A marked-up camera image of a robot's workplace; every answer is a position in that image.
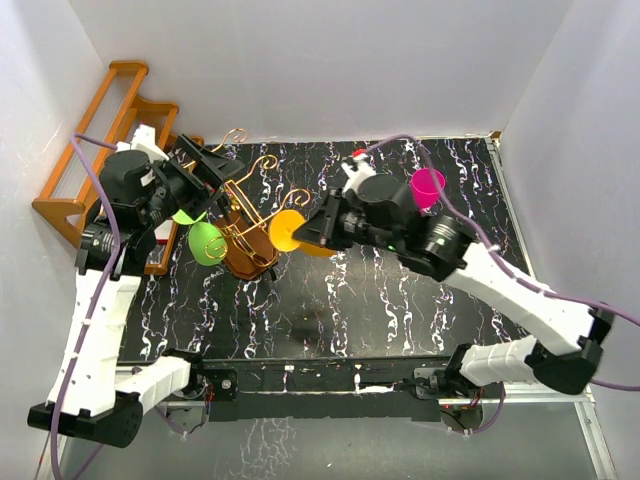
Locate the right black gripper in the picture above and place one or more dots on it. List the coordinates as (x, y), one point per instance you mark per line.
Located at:
(322, 228)

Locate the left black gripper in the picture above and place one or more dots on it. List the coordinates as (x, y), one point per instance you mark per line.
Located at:
(202, 172)

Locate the green wine glass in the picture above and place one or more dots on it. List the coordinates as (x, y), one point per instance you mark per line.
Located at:
(206, 242)

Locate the gold wire wine glass rack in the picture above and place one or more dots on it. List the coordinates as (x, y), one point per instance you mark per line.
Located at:
(249, 252)

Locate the pink wine glass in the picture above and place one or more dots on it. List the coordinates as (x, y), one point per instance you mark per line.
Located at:
(425, 184)

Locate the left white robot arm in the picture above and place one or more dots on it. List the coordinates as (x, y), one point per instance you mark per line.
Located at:
(86, 400)

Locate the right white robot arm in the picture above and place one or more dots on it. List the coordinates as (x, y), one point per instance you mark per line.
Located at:
(563, 347)

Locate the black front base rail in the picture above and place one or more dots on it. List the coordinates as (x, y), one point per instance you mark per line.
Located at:
(317, 388)

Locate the aluminium frame rail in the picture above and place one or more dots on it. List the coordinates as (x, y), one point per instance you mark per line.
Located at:
(529, 439)

